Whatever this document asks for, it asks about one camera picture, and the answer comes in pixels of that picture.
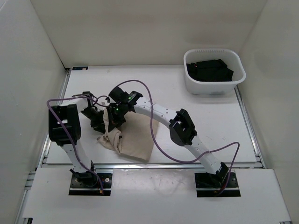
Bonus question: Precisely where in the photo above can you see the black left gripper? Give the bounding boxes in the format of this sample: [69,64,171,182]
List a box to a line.
[81,108,108,134]

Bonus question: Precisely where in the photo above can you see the folded black trousers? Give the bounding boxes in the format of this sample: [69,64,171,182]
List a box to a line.
[186,59,234,82]

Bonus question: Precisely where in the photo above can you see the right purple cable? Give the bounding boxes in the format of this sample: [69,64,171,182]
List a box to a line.
[108,80,241,194]

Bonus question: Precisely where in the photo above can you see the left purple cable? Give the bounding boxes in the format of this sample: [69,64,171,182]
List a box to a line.
[46,94,110,194]

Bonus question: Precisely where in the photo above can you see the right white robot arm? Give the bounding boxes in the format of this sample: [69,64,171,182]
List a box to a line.
[107,86,229,188]

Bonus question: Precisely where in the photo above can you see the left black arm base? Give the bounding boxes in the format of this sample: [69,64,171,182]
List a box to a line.
[69,169,113,196]

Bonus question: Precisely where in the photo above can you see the white front cover board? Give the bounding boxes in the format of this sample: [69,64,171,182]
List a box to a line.
[23,168,291,224]

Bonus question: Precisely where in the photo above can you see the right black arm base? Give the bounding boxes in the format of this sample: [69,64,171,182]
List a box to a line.
[194,172,241,198]

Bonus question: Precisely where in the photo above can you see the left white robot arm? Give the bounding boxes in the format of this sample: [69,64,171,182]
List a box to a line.
[47,91,105,191]

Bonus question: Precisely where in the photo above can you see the purple cable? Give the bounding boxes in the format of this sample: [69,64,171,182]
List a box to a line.
[46,94,110,194]
[108,80,241,194]

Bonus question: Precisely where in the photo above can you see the white plastic basket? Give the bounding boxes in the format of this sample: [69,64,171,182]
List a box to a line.
[183,49,246,95]

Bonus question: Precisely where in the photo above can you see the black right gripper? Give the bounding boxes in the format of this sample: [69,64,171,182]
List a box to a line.
[107,103,127,132]

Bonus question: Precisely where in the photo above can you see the aluminium table frame rail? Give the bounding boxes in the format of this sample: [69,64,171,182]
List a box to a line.
[14,66,264,224]

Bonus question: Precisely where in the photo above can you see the beige trousers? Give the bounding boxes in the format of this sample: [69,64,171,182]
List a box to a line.
[97,109,159,161]

